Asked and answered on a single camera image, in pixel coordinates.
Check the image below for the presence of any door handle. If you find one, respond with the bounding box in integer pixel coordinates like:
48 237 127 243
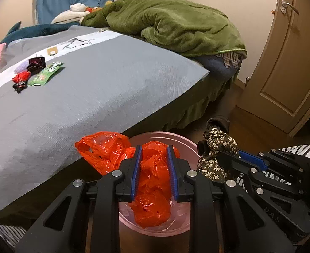
280 0 300 15

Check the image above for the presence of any white plush toy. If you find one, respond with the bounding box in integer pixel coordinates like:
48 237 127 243
51 3 91 24

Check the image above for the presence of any plaid pillow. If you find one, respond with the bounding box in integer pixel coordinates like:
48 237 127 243
216 52 244 70

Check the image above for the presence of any wooden door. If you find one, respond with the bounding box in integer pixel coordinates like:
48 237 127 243
235 0 310 137

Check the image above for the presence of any dark blue pillow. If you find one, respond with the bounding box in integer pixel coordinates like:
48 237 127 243
198 55 237 81

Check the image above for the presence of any dark small box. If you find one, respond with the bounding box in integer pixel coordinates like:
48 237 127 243
27 57 46 73

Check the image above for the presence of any person's right leg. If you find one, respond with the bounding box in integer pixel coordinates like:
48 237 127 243
235 144 310 190

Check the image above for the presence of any blue shark plush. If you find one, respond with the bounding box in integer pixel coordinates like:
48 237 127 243
0 21 82 45

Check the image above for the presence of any pink trash bin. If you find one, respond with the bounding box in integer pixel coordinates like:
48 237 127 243
118 131 201 237

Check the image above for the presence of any red candy wrapper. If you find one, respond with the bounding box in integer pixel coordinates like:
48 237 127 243
12 71 31 84

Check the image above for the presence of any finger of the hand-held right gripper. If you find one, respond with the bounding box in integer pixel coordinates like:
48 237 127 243
237 149 310 184
218 152 267 188

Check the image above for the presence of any dark floral cloth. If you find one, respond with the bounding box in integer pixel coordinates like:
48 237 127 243
197 128 240 183

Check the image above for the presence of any green blanket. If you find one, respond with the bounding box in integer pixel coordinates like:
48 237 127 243
81 0 248 58

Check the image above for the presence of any green snack wrapper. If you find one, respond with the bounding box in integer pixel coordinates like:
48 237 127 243
28 62 65 87

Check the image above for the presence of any lavender sponge block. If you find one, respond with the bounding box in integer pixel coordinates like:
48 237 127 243
14 61 31 74

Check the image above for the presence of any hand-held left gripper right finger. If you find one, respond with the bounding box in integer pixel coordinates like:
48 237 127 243
166 144 295 253

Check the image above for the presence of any red plastic bag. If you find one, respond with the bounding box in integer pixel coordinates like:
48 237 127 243
74 131 177 229

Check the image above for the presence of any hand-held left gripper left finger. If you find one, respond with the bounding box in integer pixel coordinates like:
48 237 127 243
15 145 144 253

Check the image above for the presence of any bed with green bedskirt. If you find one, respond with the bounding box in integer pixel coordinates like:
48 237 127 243
0 18 248 230

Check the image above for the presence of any blue curtain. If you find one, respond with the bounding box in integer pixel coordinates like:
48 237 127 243
36 0 130 26

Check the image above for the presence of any grey bed sheet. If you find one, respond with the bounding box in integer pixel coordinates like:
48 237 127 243
0 25 211 217

